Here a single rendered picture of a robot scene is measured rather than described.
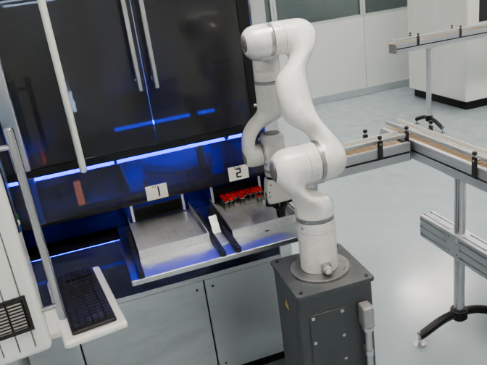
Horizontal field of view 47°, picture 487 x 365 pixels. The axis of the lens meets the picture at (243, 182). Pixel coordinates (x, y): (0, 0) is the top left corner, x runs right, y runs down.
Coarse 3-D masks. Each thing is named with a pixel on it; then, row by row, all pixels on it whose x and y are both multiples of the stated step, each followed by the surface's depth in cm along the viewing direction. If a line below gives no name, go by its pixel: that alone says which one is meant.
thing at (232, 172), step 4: (244, 164) 227; (228, 168) 225; (232, 168) 226; (236, 168) 226; (244, 168) 228; (228, 172) 226; (232, 172) 226; (244, 172) 228; (248, 172) 229; (232, 176) 227; (244, 176) 229; (248, 176) 229; (232, 180) 228
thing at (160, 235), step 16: (192, 208) 226; (144, 224) 226; (160, 224) 224; (176, 224) 222; (192, 224) 220; (144, 240) 211; (160, 240) 209; (176, 240) 200; (192, 240) 201; (208, 240) 203; (144, 256) 198
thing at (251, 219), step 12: (252, 204) 230; (264, 204) 228; (228, 216) 222; (240, 216) 221; (252, 216) 219; (264, 216) 218; (276, 216) 216; (288, 216) 207; (228, 228) 207; (240, 228) 203; (252, 228) 204; (264, 228) 206
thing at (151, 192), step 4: (160, 184) 219; (164, 184) 219; (148, 188) 218; (152, 188) 218; (156, 188) 218; (160, 188) 219; (164, 188) 220; (148, 192) 218; (152, 192) 218; (156, 192) 219; (160, 192) 220; (164, 192) 220; (148, 196) 218; (152, 196) 219; (156, 196) 220; (160, 196) 220; (164, 196) 221; (148, 200) 219
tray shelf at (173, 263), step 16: (208, 224) 218; (240, 240) 201; (256, 240) 200; (272, 240) 198; (288, 240) 198; (128, 256) 201; (160, 256) 198; (176, 256) 196; (192, 256) 195; (208, 256) 193; (224, 256) 192; (240, 256) 193; (144, 272) 188; (160, 272) 187; (176, 272) 188
